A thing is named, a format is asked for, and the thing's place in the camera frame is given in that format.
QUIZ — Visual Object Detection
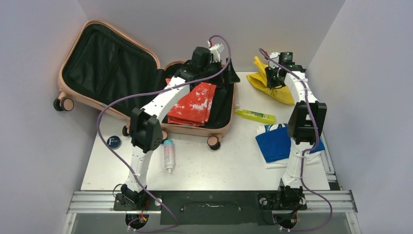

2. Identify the white printed folded cloth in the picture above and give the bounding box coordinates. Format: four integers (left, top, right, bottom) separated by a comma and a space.
257, 124, 323, 170

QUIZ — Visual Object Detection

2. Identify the blue folded cloth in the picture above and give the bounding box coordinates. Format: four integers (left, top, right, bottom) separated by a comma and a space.
255, 125, 326, 163

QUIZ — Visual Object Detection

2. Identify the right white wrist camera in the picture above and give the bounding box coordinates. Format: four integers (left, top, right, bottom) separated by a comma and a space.
268, 52, 280, 69

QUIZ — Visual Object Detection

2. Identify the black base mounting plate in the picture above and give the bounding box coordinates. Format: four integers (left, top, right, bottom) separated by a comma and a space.
113, 191, 307, 225

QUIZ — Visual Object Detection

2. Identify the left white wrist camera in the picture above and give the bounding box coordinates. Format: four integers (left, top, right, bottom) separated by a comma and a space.
209, 42, 225, 63

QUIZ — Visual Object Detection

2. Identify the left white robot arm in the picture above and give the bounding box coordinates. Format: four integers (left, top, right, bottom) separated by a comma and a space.
121, 44, 227, 210

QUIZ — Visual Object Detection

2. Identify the white toothpaste box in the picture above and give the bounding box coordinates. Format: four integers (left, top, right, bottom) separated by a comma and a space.
234, 84, 240, 110

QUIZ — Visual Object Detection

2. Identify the red white tie-dye cloth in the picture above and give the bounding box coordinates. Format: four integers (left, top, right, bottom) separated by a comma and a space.
167, 82, 217, 127

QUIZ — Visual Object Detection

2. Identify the yellow green tube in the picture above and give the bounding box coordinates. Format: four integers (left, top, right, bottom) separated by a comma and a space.
234, 110, 276, 124

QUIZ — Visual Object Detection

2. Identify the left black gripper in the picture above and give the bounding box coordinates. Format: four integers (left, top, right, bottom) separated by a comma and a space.
200, 58, 239, 84

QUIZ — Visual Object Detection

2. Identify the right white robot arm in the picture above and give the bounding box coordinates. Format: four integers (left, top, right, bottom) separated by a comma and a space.
263, 52, 327, 209

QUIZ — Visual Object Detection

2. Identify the round dark blue tin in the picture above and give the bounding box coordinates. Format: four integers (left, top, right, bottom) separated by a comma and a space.
106, 136, 122, 150

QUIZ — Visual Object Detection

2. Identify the white pink spray bottle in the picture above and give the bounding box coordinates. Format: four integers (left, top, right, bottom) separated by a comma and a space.
163, 139, 175, 174

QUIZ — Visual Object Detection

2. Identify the pink hard-shell suitcase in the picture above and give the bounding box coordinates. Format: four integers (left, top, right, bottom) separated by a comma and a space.
53, 20, 234, 150

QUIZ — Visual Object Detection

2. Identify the yellow cloth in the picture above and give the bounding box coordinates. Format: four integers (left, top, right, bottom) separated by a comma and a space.
246, 56, 295, 105

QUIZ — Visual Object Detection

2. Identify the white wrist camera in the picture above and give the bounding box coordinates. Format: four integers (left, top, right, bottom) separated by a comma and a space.
268, 52, 280, 69
209, 42, 225, 63

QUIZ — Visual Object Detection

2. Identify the aluminium frame rail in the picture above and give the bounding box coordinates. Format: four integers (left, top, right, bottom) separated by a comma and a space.
64, 191, 361, 234

